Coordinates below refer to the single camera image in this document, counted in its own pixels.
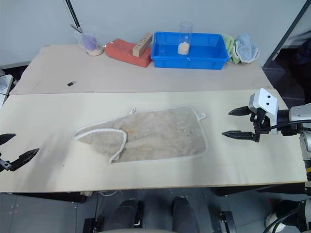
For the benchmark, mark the dark grey pillar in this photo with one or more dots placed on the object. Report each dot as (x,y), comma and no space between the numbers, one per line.
(289,31)

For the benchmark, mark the small black clip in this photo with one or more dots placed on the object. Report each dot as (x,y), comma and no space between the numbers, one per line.
(71,83)

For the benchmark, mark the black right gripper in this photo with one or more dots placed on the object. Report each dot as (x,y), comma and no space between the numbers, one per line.
(262,122)

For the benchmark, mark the red brick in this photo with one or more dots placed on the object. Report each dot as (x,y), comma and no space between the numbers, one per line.
(121,51)

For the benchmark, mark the wooden block with holes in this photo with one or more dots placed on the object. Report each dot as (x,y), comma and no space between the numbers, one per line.
(142,44)

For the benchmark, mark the glass beaker with purple scoop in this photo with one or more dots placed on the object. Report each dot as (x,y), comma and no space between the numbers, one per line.
(90,42)

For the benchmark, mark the silver black robot body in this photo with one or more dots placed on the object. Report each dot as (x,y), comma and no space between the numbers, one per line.
(294,216)

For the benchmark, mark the clear cylinder with grains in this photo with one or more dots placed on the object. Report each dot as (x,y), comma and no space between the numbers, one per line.
(184,41)

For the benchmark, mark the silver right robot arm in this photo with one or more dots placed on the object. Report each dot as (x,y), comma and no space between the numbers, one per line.
(300,112)

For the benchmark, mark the green cloth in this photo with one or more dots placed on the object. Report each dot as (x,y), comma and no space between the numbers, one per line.
(228,44)

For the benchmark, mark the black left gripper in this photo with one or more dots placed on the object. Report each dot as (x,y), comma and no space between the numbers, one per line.
(5,165)

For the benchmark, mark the light blue cloth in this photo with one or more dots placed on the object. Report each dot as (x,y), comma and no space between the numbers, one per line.
(245,47)

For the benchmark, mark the beige towel with white trim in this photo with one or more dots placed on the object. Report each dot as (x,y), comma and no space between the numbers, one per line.
(155,136)

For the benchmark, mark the black floor bracket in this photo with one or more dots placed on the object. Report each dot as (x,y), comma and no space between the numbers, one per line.
(227,222)
(90,225)

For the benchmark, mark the black table frame bar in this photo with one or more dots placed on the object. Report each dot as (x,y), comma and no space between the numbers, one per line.
(48,196)
(255,189)

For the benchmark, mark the blue plastic bin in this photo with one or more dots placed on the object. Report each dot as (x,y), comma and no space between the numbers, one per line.
(209,52)

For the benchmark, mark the black ribbed rod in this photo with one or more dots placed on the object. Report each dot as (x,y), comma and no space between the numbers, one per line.
(72,13)

